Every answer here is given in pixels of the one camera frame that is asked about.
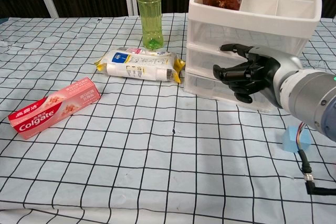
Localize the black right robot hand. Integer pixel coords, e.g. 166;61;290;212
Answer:
213;43;304;109

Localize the blue foam block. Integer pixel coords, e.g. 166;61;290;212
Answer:
282;126;310;154

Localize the clear empty drawer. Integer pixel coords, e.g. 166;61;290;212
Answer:
184;70;275;111
186;43;263;78

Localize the pink Colgate toothpaste box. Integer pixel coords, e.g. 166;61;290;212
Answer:
7;77;102;141

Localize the white wet wipes pack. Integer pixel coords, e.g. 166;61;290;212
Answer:
94;47;186;84

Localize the green plastic bottle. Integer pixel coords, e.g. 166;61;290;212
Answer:
136;0;165;51

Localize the white black checkered tablecloth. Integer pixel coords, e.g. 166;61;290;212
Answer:
0;13;336;224

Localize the white plastic drawer organizer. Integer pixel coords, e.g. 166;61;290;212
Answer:
183;0;323;112

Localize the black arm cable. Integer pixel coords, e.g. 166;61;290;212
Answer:
296;123;336;196

